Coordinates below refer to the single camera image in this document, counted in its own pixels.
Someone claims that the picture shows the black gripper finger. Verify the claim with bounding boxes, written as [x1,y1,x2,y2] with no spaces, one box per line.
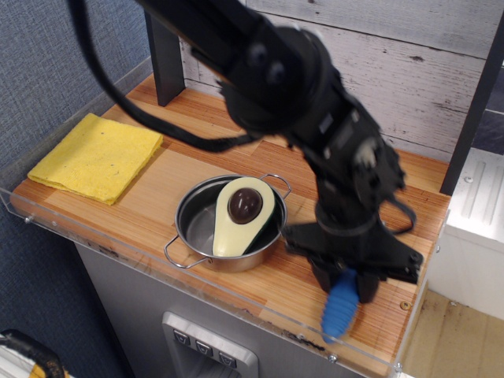
[309,258,343,293]
[357,272,380,303]

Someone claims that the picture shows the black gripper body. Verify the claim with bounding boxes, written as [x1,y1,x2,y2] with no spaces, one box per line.
[283,218,424,284]

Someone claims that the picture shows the blue handled metal fork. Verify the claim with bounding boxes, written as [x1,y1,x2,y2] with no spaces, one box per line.
[321,269,359,344]

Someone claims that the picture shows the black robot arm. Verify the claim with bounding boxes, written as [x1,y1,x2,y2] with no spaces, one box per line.
[143,1,423,303]

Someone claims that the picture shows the yellow towel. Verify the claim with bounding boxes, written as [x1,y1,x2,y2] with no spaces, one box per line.
[28,113,163,205]

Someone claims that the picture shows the white toy sink unit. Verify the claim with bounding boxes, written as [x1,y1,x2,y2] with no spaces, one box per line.
[426,148,503,319]

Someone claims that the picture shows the toy avocado half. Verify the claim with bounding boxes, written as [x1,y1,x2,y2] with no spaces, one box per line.
[212,176,275,258]

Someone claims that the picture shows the small steel pot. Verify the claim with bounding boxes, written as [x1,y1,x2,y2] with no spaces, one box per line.
[164,174,291,272]

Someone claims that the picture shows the silver dispenser button panel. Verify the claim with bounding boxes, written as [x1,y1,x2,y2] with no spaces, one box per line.
[162,312,259,377]

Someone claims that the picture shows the grey toy fridge cabinet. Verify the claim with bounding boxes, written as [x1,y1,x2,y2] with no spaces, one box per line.
[77,244,357,377]

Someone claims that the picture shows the yellow black object corner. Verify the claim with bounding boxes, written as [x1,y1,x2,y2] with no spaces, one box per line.
[1,329,71,378]

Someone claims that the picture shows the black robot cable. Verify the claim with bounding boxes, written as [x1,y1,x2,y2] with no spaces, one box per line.
[66,0,269,154]

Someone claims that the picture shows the dark right shelf post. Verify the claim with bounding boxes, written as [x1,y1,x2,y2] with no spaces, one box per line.
[439,15,503,195]

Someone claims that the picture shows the dark shelf post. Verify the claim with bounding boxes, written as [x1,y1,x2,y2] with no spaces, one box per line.
[439,15,503,195]
[144,11,186,106]

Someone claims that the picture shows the dark left shelf post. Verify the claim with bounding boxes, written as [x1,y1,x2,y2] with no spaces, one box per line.
[144,11,186,106]

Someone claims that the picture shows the clear acrylic guard rail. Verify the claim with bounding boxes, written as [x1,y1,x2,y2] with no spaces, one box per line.
[0,66,450,378]

